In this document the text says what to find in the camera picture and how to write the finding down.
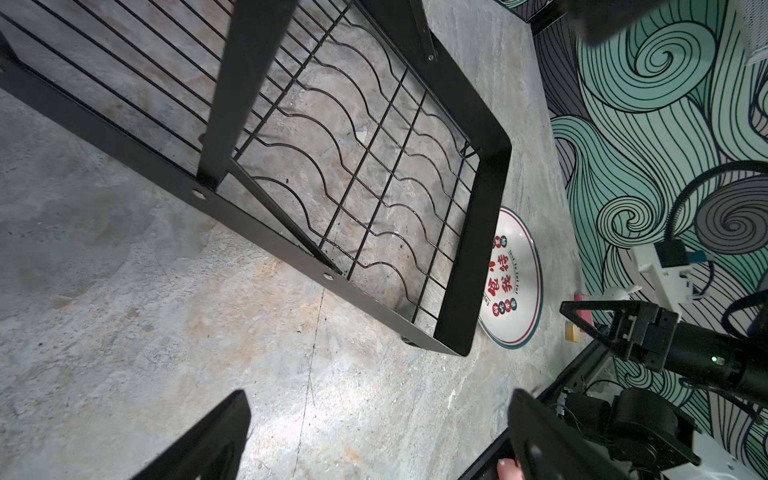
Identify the white rabbit pink stand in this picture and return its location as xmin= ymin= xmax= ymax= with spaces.
xmin=573 ymin=285 xmax=631 ymax=329

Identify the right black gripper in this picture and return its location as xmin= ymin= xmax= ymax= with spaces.
xmin=559 ymin=299 xmax=683 ymax=374

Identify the red patterned white plate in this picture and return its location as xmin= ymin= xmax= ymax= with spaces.
xmin=478 ymin=207 xmax=544 ymax=350

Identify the black wire dish rack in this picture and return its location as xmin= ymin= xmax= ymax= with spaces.
xmin=1 ymin=1 xmax=511 ymax=356

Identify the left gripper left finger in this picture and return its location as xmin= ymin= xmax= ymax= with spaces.
xmin=133 ymin=390 xmax=251 ymax=479

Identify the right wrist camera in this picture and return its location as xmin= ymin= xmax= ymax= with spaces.
xmin=630 ymin=240 xmax=714 ymax=315

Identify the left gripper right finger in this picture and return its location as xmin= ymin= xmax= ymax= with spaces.
xmin=508 ymin=389 xmax=627 ymax=479

